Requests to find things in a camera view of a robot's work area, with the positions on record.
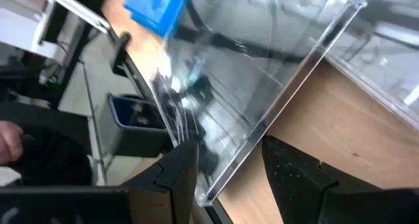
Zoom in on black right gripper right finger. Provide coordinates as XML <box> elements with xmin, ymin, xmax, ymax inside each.
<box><xmin>261</xmin><ymin>135</ymin><xmax>382</xmax><ymax>224</ymax></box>

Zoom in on black crate blue inside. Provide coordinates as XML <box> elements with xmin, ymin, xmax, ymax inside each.
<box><xmin>100</xmin><ymin>92</ymin><xmax>173</xmax><ymax>158</ymax></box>

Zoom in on clear jewel case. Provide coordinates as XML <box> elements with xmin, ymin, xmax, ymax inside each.
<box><xmin>143</xmin><ymin>0</ymin><xmax>367</xmax><ymax>208</ymax></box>

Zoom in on pale flat strip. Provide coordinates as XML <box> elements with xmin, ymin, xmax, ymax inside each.
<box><xmin>29</xmin><ymin>0</ymin><xmax>111</xmax><ymax>34</ymax></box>

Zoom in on person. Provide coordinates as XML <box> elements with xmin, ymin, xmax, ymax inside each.
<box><xmin>0</xmin><ymin>101</ymin><xmax>94</xmax><ymax>187</ymax></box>

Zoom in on clear plastic bin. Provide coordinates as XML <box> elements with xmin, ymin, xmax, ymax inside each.
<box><xmin>323</xmin><ymin>1</ymin><xmax>419</xmax><ymax>133</ymax></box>

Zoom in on blue disc case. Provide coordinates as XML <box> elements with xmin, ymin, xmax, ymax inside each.
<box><xmin>124</xmin><ymin>3</ymin><xmax>171</xmax><ymax>39</ymax></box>
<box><xmin>123</xmin><ymin>0</ymin><xmax>189</xmax><ymax>39</ymax></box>

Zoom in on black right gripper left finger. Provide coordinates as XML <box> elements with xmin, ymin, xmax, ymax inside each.
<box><xmin>120</xmin><ymin>138</ymin><xmax>199</xmax><ymax>224</ymax></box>

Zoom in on person's hand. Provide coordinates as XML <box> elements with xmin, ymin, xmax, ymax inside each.
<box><xmin>0</xmin><ymin>120</ymin><xmax>24</xmax><ymax>166</ymax></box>

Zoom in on white desk black legs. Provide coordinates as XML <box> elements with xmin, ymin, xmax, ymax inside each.
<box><xmin>0</xmin><ymin>0</ymin><xmax>96</xmax><ymax>109</ymax></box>

